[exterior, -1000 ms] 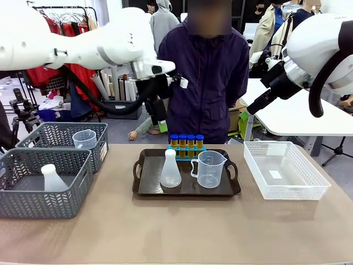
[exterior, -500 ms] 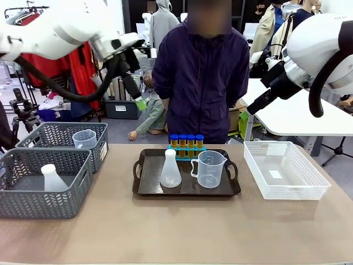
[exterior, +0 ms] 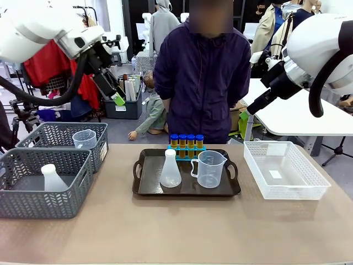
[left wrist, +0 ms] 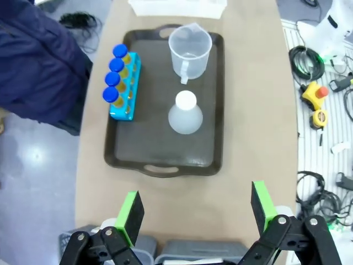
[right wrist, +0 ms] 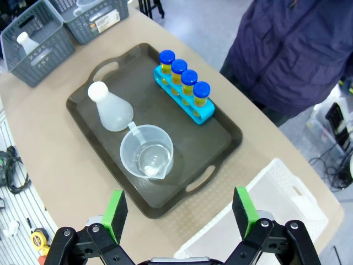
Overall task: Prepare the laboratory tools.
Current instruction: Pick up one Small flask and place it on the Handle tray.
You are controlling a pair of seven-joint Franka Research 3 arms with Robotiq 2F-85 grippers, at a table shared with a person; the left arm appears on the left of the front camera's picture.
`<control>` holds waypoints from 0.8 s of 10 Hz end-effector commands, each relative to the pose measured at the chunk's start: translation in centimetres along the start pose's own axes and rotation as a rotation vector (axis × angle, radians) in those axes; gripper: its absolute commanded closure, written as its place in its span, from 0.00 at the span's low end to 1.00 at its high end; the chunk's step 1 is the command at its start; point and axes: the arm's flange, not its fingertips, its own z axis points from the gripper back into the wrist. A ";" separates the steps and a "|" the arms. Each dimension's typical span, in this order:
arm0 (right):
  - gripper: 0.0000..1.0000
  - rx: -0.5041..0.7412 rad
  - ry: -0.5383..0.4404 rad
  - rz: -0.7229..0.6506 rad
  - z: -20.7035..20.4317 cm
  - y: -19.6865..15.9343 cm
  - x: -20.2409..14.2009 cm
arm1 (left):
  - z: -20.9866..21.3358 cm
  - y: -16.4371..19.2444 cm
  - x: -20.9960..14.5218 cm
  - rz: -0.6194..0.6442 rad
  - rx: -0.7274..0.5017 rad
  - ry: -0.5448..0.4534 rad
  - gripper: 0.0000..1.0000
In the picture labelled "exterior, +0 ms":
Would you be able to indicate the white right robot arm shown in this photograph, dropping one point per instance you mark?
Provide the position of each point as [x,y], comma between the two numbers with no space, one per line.
[311,44]

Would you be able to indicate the person in purple jacket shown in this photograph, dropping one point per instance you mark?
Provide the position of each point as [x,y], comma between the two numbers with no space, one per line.
[201,82]

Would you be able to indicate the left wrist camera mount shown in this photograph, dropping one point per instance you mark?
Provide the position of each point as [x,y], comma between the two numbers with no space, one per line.
[109,45]

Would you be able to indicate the beige garment on hanger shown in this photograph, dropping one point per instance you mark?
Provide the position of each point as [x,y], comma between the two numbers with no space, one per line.
[89,20]

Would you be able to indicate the mannequin in navy top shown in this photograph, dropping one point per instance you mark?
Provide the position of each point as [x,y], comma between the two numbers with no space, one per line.
[300,13]

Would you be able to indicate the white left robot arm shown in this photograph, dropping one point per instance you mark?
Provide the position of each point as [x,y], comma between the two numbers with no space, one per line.
[27,27]

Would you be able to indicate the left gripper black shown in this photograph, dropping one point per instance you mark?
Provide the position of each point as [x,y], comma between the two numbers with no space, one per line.
[98,60]

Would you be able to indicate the figure in gray hoodie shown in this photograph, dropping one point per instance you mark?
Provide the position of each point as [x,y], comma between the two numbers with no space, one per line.
[162,25]

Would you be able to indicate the dark brown serving tray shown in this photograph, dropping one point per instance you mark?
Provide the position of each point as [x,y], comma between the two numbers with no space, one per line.
[149,174]

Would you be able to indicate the white plastic basket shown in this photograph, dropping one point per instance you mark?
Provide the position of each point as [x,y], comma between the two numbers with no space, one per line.
[289,190]

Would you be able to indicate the black metal clothes rack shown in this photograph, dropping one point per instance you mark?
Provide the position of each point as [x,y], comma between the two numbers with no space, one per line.
[92,9]

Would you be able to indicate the blue test tube rack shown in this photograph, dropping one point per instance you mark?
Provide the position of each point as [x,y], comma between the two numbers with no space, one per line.
[184,158]

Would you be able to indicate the large gray plastic basket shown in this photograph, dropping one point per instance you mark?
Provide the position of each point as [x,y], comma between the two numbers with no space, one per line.
[41,205]

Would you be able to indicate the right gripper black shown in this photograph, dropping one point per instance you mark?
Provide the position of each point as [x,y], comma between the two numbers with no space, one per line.
[281,81]

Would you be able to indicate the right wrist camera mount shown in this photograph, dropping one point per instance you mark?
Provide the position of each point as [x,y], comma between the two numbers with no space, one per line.
[262,59]

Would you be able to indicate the green plastic object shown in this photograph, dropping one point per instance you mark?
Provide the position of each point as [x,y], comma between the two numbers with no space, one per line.
[244,124]

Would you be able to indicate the black stand with legs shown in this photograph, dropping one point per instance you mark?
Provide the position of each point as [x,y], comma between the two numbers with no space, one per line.
[337,150]

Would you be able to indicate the red jacket on hanger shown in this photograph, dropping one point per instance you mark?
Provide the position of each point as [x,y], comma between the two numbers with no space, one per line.
[47,66]

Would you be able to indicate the small gray plastic basket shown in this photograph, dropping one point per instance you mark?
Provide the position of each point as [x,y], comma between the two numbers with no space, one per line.
[55,135]

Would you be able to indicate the dummy lying on floor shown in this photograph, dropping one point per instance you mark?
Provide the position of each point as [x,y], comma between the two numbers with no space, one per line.
[154,113]

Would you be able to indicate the white table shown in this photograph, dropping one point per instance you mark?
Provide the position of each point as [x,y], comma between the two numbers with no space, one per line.
[286,118]

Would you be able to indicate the cardboard box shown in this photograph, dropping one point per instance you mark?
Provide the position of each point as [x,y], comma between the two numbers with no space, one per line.
[235,120]

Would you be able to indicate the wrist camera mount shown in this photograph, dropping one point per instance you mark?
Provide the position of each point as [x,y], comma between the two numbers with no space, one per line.
[262,59]
[109,45]

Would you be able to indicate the white plastic conical flask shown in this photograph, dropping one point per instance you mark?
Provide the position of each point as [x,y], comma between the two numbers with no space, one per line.
[53,179]
[170,174]

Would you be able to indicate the gray storage bin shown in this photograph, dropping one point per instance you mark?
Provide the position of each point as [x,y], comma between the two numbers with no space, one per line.
[129,109]

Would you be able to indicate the mannequin in beige trench coat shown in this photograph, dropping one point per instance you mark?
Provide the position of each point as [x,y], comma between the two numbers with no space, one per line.
[264,30]

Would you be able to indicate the red dress on hanger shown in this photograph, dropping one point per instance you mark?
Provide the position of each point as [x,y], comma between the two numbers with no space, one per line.
[85,88]

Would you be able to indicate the white paper roll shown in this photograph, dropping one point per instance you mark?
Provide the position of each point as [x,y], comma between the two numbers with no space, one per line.
[129,88]

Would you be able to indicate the clear plastic measuring beaker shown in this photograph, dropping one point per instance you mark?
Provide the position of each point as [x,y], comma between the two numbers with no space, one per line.
[84,139]
[209,171]

